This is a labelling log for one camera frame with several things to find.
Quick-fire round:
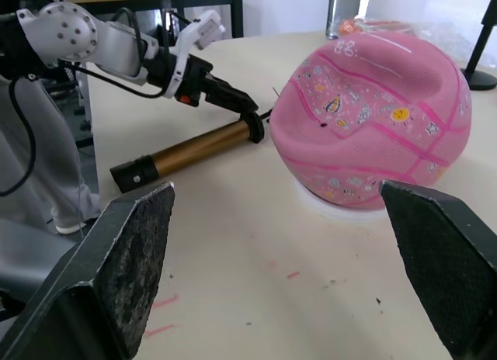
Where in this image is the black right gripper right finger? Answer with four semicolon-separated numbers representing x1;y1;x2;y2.
378;180;497;360

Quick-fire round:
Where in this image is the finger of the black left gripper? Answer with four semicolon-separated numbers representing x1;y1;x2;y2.
205;74;260;113
203;92;250;116

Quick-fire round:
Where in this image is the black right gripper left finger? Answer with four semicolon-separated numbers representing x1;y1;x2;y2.
0;181;176;360

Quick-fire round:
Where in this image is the gold and black hand pump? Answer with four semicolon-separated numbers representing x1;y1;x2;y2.
109;108;273;194

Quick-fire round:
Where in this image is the clear water bottle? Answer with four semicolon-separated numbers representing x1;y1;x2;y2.
325;0;362;41

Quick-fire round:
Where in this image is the orange and pink package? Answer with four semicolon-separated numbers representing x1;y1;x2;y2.
336;17;415;37

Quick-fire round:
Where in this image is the pink deflated basketball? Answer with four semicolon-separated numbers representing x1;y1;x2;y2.
269;29;474;212

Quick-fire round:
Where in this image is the black robot torso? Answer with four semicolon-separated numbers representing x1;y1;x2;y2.
0;10;46;81

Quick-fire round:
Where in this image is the black stand with round base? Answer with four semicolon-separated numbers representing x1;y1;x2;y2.
461;0;497;92

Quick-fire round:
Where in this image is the clear plastic bag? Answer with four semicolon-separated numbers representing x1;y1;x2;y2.
417;20;497;68

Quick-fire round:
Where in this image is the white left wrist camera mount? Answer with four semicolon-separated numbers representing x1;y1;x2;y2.
162;9;227;100

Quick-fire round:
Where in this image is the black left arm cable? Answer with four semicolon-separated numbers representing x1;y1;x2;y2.
61;6;174;100

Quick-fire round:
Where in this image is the white ring ball stand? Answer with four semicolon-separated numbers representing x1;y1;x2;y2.
293;179;389;223

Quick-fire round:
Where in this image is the black hanging torso cable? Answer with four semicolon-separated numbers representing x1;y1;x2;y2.
0;76;37;198

